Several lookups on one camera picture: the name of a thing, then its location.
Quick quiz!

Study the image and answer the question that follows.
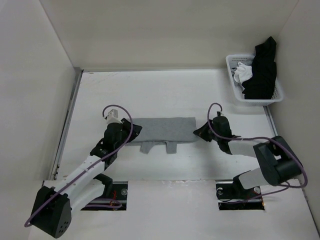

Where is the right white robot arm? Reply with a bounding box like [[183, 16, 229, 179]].
[[193, 116, 303, 198]]

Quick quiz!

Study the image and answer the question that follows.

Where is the black tank top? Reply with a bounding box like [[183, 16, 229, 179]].
[[241, 36, 277, 100]]

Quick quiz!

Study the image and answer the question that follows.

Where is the white tank top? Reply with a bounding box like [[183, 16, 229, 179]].
[[233, 62, 253, 84]]

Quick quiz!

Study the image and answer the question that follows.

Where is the left metal table rail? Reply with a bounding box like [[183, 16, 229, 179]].
[[48, 67, 84, 180]]

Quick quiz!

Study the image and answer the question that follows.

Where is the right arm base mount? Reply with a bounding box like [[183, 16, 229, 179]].
[[215, 181, 265, 211]]

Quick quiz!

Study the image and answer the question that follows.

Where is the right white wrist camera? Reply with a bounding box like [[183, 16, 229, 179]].
[[216, 110, 223, 117]]

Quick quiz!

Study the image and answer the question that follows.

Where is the right metal table rail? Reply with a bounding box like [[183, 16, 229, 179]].
[[263, 106, 278, 137]]

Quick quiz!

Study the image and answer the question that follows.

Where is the metal table rail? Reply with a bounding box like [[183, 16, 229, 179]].
[[263, 106, 278, 137], [48, 67, 84, 180]]

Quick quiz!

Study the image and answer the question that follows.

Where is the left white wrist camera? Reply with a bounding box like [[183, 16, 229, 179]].
[[102, 109, 122, 125]]

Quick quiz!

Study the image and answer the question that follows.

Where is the grey tank top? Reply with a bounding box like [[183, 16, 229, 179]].
[[127, 117, 198, 154]]

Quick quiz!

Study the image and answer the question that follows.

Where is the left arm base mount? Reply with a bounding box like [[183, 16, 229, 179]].
[[81, 181, 129, 211]]

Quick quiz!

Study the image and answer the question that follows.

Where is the white plastic laundry basket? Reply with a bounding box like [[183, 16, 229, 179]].
[[225, 53, 284, 107]]

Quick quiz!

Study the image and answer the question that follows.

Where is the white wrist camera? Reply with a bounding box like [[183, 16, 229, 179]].
[[216, 110, 223, 117], [102, 109, 122, 125]]

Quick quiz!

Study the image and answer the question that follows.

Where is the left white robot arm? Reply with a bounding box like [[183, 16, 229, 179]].
[[24, 118, 142, 239]]

